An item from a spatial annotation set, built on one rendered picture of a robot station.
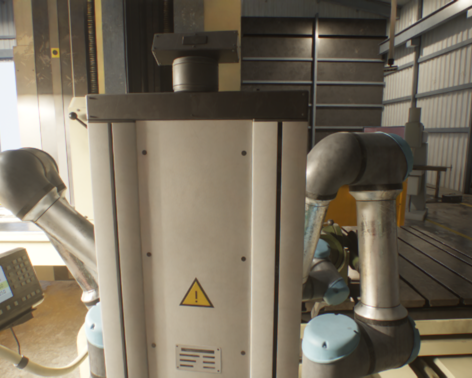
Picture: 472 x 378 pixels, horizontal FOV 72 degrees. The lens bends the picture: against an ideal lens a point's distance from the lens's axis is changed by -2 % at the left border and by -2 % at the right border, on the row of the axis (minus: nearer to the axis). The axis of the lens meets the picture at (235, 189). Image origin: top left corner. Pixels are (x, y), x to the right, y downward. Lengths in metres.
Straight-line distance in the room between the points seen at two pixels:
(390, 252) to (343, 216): 3.43
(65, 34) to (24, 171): 1.70
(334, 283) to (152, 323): 0.53
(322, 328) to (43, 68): 2.14
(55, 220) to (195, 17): 1.69
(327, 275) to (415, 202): 7.21
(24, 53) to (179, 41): 2.00
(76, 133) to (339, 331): 1.28
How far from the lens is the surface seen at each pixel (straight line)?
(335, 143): 0.73
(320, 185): 0.73
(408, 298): 1.73
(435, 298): 1.79
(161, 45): 0.56
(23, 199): 0.77
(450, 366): 1.91
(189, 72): 0.51
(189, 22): 2.22
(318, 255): 1.03
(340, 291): 0.97
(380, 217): 0.79
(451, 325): 1.83
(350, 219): 4.26
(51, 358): 3.21
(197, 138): 0.51
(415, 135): 7.32
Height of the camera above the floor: 1.72
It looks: 9 degrees down
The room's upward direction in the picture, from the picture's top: straight up
